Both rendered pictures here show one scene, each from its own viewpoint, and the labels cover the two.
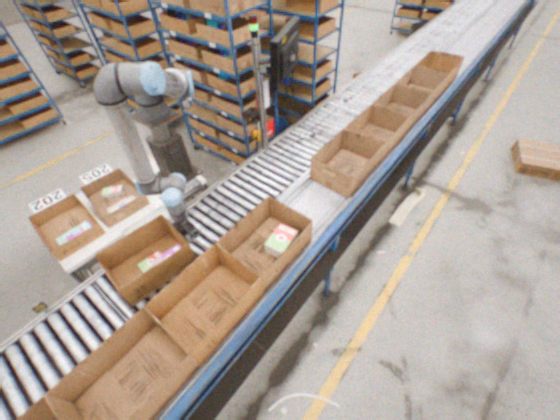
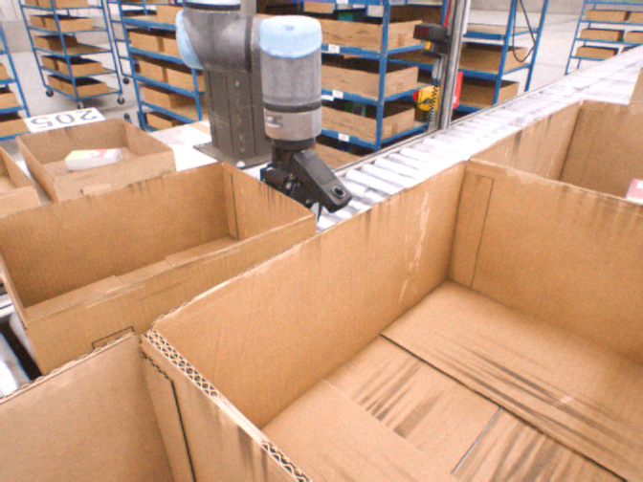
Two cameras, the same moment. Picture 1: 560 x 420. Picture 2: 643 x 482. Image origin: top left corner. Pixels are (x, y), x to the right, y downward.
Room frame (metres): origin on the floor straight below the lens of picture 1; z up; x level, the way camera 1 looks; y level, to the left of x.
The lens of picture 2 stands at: (0.34, 0.46, 1.23)
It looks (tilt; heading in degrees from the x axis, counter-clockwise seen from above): 31 degrees down; 2
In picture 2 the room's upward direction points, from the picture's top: straight up
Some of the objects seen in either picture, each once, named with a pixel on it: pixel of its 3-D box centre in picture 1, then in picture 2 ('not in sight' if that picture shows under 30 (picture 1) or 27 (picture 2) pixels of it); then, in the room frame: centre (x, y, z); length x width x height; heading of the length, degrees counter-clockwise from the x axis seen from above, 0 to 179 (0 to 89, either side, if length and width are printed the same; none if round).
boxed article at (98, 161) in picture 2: (113, 191); (95, 160); (1.53, 1.15, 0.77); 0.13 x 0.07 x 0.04; 101
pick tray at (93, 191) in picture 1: (115, 195); (96, 160); (1.45, 1.10, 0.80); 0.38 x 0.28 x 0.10; 43
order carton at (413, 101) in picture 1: (399, 108); not in sight; (2.05, -0.96, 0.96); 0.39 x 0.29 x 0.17; 138
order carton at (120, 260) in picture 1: (148, 257); (163, 265); (0.92, 0.73, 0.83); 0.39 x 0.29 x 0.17; 131
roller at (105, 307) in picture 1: (112, 315); not in sight; (0.65, 0.89, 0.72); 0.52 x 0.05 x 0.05; 48
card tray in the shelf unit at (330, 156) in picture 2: (243, 135); (361, 153); (2.67, 0.33, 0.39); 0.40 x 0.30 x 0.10; 49
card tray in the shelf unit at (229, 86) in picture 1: (234, 78); (366, 31); (2.67, 0.33, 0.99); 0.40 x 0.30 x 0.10; 45
